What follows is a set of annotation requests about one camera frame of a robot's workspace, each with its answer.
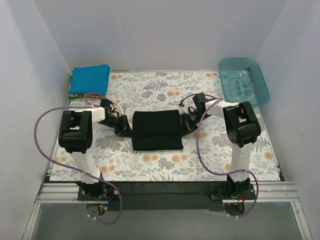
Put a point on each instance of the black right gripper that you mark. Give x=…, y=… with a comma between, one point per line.
x=187, y=122

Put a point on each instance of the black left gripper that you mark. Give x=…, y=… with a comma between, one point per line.
x=122, y=125

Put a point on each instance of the black t shirt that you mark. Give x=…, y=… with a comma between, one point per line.
x=156, y=130

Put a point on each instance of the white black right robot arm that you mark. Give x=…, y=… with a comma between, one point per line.
x=242, y=129

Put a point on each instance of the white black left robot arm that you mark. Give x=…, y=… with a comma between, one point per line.
x=76, y=137

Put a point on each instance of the teal plastic bin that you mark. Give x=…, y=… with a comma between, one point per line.
x=242, y=81

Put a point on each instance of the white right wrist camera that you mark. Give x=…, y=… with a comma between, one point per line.
x=183, y=107

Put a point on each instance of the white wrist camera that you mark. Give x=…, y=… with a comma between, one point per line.
x=183, y=107
x=118, y=110

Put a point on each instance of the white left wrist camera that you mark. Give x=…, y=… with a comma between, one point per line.
x=118, y=110

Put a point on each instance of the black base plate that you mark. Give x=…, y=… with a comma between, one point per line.
x=162, y=195

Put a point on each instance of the aluminium frame rail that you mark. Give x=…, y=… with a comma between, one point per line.
x=275, y=214

